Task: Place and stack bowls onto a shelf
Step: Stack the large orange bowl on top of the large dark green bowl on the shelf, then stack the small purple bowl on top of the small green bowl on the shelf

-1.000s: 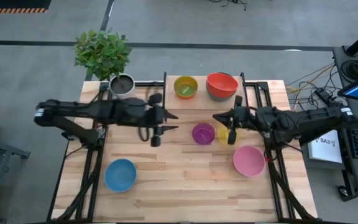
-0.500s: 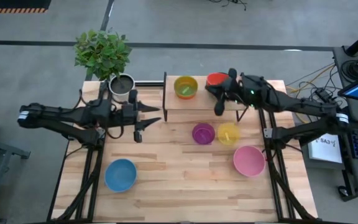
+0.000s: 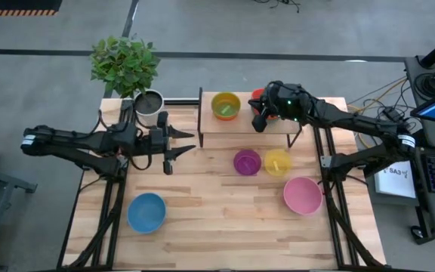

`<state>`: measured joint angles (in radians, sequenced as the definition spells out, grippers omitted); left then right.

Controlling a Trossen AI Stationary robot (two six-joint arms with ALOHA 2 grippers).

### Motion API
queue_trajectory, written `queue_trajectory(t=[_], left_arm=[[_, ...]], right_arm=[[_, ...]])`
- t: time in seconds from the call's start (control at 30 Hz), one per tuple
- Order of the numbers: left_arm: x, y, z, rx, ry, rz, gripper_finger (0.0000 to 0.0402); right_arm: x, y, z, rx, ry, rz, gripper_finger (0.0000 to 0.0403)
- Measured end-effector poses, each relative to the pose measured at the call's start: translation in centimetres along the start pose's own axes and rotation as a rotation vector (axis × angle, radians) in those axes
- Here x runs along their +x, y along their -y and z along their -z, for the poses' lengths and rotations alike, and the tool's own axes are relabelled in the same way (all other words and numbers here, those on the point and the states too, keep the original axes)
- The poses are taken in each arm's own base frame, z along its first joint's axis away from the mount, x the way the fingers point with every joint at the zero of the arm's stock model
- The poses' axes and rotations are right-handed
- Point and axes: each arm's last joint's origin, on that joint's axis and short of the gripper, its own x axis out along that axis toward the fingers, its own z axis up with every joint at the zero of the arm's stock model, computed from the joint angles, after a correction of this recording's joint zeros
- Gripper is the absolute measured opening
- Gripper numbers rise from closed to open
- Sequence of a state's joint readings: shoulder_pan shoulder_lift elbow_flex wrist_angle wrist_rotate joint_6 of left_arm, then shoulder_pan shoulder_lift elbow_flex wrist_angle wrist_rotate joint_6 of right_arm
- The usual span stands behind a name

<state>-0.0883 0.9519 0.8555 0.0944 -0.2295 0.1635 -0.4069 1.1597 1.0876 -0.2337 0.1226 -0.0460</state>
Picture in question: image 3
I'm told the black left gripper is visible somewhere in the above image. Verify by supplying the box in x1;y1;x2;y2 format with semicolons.
137;111;197;176

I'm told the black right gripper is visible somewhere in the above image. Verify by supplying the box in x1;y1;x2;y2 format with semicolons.
251;80;289;134

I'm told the red bowl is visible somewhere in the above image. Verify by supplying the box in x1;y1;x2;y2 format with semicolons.
250;88;279;121

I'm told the orange bowl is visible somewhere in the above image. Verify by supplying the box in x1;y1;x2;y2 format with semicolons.
212;111;240;122

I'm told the lime green bowl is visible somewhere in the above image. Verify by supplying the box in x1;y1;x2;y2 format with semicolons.
211;91;242;120

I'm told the wooden shelf with black legs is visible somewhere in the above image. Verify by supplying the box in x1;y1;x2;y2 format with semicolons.
197;87;304;150

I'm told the white plant pot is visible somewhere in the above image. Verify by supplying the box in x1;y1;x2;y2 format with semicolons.
133;88;166;126

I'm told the yellow bowl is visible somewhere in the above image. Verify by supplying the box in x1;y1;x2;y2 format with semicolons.
264;147;293;178

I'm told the purple bowl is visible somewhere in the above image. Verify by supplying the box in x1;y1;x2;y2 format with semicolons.
233;148;263;177

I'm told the light blue bowl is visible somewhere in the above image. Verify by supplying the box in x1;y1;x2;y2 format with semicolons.
126;192;168;235

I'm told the green leafy potted plant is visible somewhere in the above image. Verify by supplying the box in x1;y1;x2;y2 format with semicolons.
89;34;162;100

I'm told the pink bowl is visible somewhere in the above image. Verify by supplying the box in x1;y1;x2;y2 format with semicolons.
282;176;324;217

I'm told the black power adapter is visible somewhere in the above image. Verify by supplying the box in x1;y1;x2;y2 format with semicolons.
382;106;406;122

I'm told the white paper sheet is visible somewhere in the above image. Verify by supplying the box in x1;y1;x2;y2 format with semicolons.
373;159;418;199

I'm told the grey equipment desk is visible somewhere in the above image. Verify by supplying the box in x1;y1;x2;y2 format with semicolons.
363;55;435;246

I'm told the yellow black striped mat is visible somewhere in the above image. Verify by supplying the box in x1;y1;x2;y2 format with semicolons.
0;0;64;17

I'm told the black aluminium rail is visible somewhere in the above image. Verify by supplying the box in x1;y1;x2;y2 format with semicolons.
162;98;200;107

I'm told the black floor cable bundle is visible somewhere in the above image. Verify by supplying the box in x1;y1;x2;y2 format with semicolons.
254;0;302;14

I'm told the black left table frame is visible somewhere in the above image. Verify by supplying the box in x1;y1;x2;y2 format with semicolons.
57;98;132;270

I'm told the black table frame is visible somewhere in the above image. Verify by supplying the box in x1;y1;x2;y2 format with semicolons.
310;126;389;270
57;98;132;270

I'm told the black right table frame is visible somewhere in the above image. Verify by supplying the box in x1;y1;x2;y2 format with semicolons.
310;126;389;270

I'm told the coiled black cable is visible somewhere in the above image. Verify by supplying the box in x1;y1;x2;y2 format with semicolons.
415;71;435;100

